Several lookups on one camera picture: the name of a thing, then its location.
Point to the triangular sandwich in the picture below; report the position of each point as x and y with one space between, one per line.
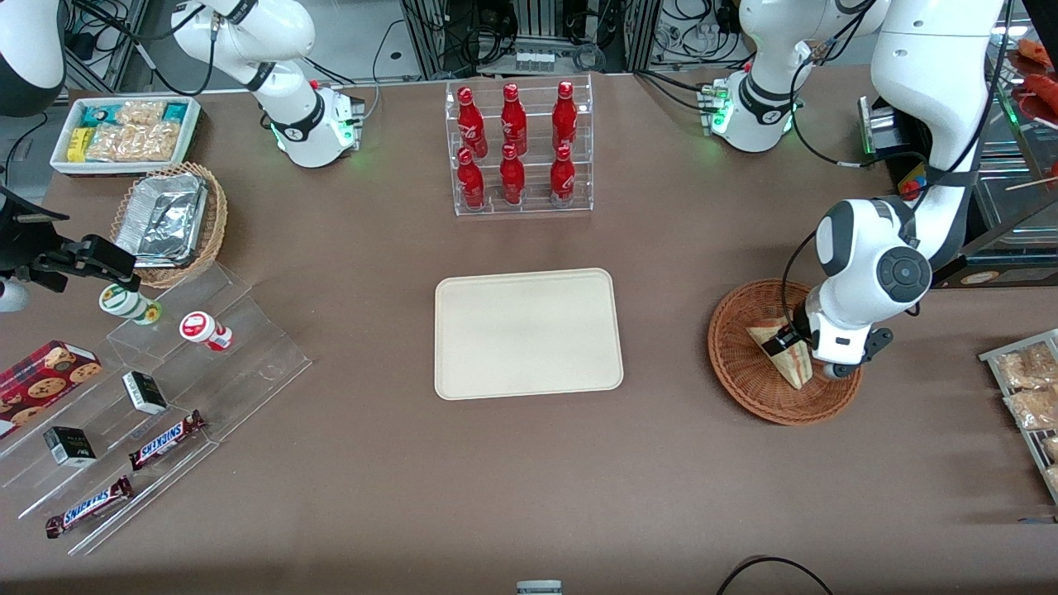
793 370

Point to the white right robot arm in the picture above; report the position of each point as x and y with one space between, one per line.
302 124

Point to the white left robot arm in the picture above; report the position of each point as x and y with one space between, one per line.
934 83

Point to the round brown wicker basket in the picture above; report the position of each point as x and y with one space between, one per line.
740 368

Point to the light wicker basket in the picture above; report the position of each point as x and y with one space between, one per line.
211 235

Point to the beige plastic serving tray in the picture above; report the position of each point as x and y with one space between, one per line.
529 335

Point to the green capped yogurt bottle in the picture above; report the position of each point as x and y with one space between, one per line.
126 302

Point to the stack of foil containers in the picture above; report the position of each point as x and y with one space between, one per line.
161 219

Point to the white rectangular snack bin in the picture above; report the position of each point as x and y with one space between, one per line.
62 161

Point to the yellow snack packet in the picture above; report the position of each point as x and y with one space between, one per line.
78 145

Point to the clear bag of crackers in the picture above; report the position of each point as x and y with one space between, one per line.
136 142

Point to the red capped yogurt bottle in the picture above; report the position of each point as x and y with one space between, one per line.
202 329

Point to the red cookie box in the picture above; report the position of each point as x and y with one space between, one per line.
41 384

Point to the teal snack packet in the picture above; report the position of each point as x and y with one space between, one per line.
96 116

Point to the small black box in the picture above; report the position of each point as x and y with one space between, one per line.
70 446
145 392

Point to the clear acrylic step shelf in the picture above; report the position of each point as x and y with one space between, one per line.
248 364

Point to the clear bag of snacks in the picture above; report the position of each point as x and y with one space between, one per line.
1033 409
1025 368

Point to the Snickers chocolate bar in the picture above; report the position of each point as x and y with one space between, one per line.
165 440
89 506

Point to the black food warmer machine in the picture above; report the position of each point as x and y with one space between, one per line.
1017 207

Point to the red cola bottle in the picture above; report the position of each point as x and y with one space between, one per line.
564 116
512 178
562 178
470 182
470 124
513 120

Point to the clear acrylic bottle rack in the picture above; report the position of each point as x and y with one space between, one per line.
537 207

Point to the small grey device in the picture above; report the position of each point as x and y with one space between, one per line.
539 587

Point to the grey power strip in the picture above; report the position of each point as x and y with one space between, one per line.
535 60

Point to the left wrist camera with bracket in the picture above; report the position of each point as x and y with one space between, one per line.
868 347

